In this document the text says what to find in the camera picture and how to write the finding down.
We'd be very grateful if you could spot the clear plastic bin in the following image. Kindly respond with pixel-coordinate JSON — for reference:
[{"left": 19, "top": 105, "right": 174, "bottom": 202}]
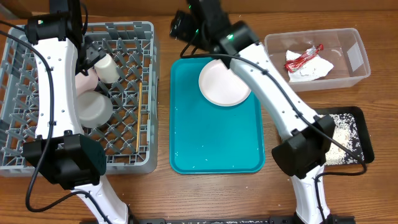
[{"left": 264, "top": 28, "right": 371, "bottom": 92}]

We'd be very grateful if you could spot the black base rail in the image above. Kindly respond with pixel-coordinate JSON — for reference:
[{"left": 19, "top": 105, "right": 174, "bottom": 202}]
[{"left": 139, "top": 215, "right": 356, "bottom": 224}]

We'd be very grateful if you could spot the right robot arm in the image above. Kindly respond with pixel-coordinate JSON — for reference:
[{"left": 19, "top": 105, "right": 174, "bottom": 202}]
[{"left": 170, "top": 0, "right": 335, "bottom": 223}]

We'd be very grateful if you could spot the red snack wrapper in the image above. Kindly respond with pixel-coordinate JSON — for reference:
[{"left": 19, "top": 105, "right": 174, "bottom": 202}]
[{"left": 284, "top": 44, "right": 324, "bottom": 73}]

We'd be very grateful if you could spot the grey plastic dish rack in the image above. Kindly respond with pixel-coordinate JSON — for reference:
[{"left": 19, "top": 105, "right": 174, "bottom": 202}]
[{"left": 1, "top": 21, "right": 159, "bottom": 177}]

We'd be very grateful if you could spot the pile of rice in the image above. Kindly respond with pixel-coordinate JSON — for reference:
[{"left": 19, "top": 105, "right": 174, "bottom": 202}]
[{"left": 325, "top": 113, "right": 364, "bottom": 166}]

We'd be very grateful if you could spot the large white plate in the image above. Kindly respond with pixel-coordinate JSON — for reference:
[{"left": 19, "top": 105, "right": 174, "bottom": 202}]
[{"left": 198, "top": 59, "right": 251, "bottom": 106}]

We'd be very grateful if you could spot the black plastic tray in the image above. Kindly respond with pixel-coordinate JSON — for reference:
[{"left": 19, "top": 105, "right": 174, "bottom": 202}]
[{"left": 315, "top": 106, "right": 374, "bottom": 164}]

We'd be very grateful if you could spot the white cup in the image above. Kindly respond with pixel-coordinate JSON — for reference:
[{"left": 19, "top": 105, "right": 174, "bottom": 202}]
[{"left": 94, "top": 54, "right": 120, "bottom": 83}]

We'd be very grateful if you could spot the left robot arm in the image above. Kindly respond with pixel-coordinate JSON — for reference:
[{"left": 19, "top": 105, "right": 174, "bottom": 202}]
[{"left": 22, "top": 1, "right": 132, "bottom": 223}]

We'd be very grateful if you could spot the teal plastic tray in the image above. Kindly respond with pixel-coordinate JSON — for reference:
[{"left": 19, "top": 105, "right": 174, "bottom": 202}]
[{"left": 169, "top": 58, "right": 266, "bottom": 174}]

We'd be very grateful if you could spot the wooden chopstick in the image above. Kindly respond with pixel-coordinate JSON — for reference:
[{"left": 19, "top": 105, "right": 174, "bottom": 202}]
[{"left": 136, "top": 82, "right": 142, "bottom": 154}]

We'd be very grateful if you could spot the white napkin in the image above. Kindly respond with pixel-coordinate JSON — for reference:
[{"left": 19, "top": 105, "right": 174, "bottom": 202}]
[{"left": 288, "top": 55, "right": 334, "bottom": 83}]

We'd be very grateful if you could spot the small pink plate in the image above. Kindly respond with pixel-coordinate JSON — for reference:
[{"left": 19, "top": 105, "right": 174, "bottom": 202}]
[{"left": 75, "top": 68, "right": 98, "bottom": 96}]

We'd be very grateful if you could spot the grey bowl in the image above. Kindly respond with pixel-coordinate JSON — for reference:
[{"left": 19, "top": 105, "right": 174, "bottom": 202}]
[{"left": 77, "top": 91, "right": 113, "bottom": 128}]

